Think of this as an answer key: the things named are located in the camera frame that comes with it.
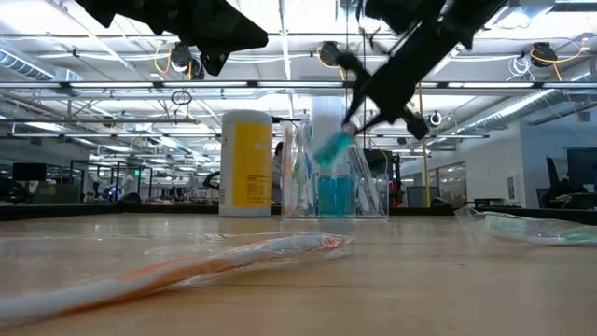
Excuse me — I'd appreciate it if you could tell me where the white round column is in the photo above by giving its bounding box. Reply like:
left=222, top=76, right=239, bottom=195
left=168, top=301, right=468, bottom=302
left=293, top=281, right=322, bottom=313
left=309, top=95, right=349, bottom=181

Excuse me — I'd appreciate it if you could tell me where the black monitor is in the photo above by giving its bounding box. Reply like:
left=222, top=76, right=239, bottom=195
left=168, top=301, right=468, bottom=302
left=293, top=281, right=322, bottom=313
left=566, top=147, right=597, bottom=187
left=11, top=161, right=48, bottom=183

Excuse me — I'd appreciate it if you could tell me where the silver ventilation duct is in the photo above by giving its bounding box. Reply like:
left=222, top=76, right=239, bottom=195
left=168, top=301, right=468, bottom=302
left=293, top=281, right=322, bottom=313
left=459, top=86, right=597, bottom=134
left=0, top=46, right=84, bottom=84

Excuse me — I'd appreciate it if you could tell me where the person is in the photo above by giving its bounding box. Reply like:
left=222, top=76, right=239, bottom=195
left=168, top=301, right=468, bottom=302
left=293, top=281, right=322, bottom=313
left=543, top=176, right=589, bottom=209
left=272, top=141, right=285, bottom=204

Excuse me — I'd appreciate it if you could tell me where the orange toothbrush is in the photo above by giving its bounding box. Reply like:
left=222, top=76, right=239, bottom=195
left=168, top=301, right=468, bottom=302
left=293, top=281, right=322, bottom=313
left=0, top=231, right=356, bottom=329

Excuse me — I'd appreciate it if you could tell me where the teal mouthwash bottle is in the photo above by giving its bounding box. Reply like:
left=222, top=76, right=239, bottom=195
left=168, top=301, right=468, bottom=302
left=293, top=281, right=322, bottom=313
left=312, top=121, right=359, bottom=170
left=317, top=175, right=338, bottom=217
left=335, top=175, right=355, bottom=217

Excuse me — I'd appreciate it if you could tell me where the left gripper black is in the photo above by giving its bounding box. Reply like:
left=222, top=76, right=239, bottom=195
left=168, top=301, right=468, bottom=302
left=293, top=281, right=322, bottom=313
left=153, top=0, right=270, bottom=77

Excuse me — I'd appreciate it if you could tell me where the black machine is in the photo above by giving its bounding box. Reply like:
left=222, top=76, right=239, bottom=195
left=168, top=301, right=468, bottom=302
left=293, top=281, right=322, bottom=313
left=363, top=147, right=403, bottom=209

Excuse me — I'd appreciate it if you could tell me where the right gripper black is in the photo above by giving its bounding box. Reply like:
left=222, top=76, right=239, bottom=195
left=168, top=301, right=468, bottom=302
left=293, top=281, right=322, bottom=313
left=336, top=20, right=461, bottom=142

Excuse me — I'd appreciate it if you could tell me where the white canister with yellow label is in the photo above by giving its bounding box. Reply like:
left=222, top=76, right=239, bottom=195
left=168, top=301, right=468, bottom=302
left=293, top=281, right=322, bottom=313
left=218, top=109, right=275, bottom=217

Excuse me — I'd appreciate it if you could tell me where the clear acrylic holder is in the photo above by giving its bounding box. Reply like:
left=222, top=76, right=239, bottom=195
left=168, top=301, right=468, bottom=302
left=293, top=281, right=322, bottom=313
left=280, top=173, right=390, bottom=220

